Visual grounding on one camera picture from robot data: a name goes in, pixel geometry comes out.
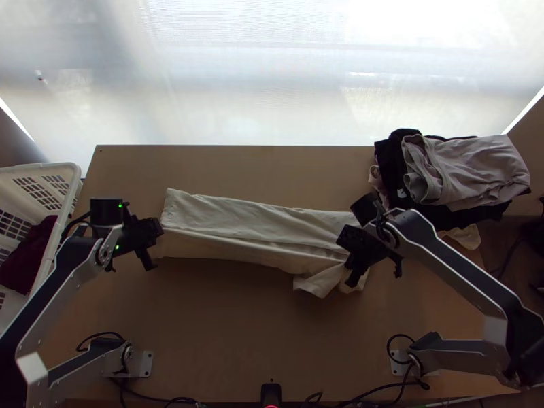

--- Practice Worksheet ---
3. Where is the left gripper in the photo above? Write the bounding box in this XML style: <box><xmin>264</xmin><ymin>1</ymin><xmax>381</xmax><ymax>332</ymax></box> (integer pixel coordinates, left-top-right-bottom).
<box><xmin>118</xmin><ymin>216</ymin><xmax>165</xmax><ymax>273</ymax></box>

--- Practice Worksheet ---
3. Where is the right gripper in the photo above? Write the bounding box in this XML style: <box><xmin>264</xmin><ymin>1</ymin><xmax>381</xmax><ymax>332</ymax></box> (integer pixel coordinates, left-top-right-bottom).
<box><xmin>336</xmin><ymin>224</ymin><xmax>391</xmax><ymax>288</ymax></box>

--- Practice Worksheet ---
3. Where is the cream t-shirt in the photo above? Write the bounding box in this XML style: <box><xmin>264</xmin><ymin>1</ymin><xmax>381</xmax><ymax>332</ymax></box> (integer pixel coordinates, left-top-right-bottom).
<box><xmin>152</xmin><ymin>187</ymin><xmax>366</xmax><ymax>298</ymax></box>

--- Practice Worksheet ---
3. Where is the dark red garment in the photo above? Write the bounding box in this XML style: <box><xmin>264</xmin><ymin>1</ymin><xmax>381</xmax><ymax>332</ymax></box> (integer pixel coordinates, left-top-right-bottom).
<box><xmin>0</xmin><ymin>214</ymin><xmax>59</xmax><ymax>295</ymax></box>

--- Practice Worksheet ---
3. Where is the white laundry basket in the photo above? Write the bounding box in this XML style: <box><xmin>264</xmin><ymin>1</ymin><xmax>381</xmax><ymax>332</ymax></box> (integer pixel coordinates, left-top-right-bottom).
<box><xmin>0</xmin><ymin>161</ymin><xmax>84</xmax><ymax>337</ymax></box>

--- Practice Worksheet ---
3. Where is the heap of clothes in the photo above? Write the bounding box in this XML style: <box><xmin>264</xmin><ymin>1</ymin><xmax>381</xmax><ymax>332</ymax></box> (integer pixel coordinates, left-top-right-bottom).
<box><xmin>367</xmin><ymin>126</ymin><xmax>533</xmax><ymax>252</ymax></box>

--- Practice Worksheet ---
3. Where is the black cable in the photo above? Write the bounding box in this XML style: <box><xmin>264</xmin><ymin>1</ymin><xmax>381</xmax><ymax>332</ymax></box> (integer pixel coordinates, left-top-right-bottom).
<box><xmin>75</xmin><ymin>331</ymin><xmax>129</xmax><ymax>354</ymax></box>
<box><xmin>386</xmin><ymin>333</ymin><xmax>431</xmax><ymax>390</ymax></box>

